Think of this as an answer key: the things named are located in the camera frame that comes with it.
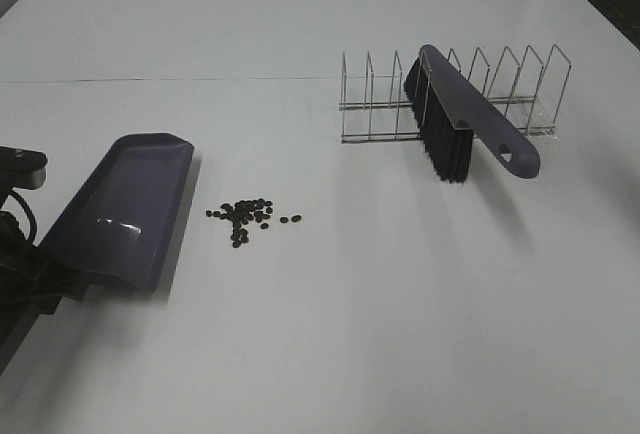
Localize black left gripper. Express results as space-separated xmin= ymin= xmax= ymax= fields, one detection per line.
xmin=1 ymin=211 xmax=89 ymax=334

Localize purple plastic dustpan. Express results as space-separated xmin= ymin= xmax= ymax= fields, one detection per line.
xmin=0 ymin=132 xmax=197 ymax=370

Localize purple hand brush black bristles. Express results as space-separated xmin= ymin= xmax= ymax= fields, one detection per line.
xmin=404 ymin=44 xmax=541 ymax=183

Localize pile of coffee beans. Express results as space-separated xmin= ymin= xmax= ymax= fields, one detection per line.
xmin=204 ymin=197 xmax=303 ymax=249

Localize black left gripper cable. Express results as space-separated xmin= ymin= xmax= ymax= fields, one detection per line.
xmin=7 ymin=188 xmax=39 ymax=250

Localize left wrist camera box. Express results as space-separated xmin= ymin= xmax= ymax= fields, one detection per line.
xmin=0 ymin=146 xmax=48 ymax=190

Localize chrome wire dish rack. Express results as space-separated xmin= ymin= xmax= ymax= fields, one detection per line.
xmin=338 ymin=44 xmax=572 ymax=144

